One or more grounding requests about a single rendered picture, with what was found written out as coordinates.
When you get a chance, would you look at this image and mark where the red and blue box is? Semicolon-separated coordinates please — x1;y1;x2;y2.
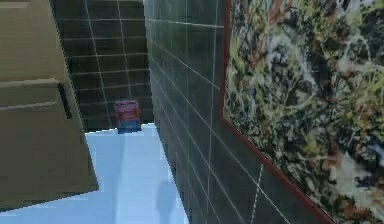
113;99;143;135

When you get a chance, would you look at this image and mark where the red framed abstract painting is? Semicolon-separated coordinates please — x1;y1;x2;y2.
218;0;384;224

